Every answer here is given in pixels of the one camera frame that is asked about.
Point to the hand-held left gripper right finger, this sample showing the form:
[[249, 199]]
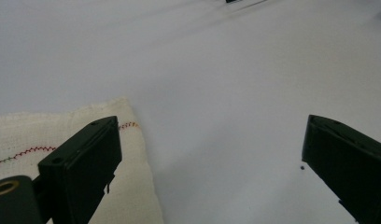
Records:
[[350, 161]]

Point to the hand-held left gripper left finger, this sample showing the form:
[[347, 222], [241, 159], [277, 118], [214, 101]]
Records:
[[82, 161]]

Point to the white cloth with red stitching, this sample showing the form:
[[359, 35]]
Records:
[[26, 130]]

